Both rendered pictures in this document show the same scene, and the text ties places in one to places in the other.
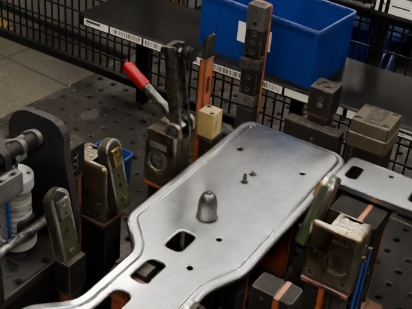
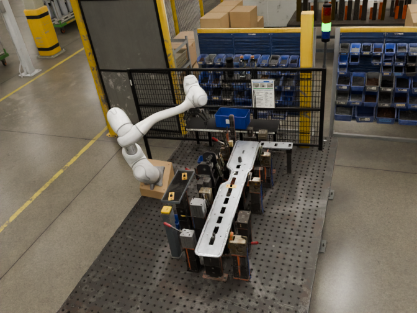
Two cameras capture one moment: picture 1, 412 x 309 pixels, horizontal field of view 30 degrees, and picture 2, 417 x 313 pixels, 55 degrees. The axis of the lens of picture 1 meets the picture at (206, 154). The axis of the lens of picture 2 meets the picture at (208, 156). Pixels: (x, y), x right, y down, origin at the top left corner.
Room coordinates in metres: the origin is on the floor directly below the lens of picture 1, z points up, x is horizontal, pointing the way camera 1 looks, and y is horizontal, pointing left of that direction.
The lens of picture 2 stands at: (-1.68, 0.68, 2.96)
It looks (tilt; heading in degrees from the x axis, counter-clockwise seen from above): 34 degrees down; 351
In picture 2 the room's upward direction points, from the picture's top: 8 degrees counter-clockwise
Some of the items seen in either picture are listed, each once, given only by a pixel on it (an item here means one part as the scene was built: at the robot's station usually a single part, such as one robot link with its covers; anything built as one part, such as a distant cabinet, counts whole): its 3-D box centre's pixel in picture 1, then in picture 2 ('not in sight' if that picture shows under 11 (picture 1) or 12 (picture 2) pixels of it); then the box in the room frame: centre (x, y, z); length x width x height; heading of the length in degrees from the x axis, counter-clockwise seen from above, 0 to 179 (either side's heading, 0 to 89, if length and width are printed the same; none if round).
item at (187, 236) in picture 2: not in sight; (190, 251); (0.27, 0.59, 0.88); 0.11 x 0.10 x 0.36; 61
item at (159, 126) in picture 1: (164, 203); (226, 163); (1.19, 0.07, 0.88); 0.07 x 0.06 x 0.35; 61
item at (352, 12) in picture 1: (274, 27); (233, 118); (1.58, -0.12, 1.09); 0.30 x 0.17 x 0.13; 56
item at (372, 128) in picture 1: (359, 192); (263, 147); (1.29, -0.32, 0.88); 0.08 x 0.08 x 0.36; 61
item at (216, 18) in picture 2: not in sight; (234, 36); (5.56, -1.29, 0.52); 1.20 x 0.80 x 1.05; 144
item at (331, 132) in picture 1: (303, 185); (251, 150); (1.34, -0.21, 0.85); 0.12 x 0.03 x 0.30; 61
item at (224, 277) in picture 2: not in sight; (213, 262); (0.16, 0.46, 0.84); 0.18 x 0.06 x 0.29; 61
